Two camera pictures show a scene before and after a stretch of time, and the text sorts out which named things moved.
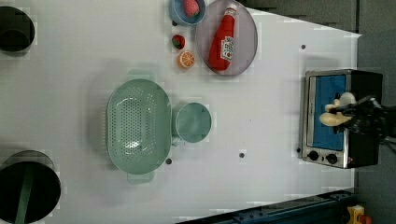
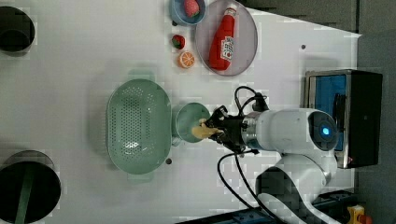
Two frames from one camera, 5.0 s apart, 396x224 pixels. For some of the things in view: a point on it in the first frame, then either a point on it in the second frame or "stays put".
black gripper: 368,117 → 232,127
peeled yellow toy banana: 333,119 → 203,133
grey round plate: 245,36 stays put
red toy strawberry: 177,41 stays put
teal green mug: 190,122 stays put
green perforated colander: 138,126 stays put
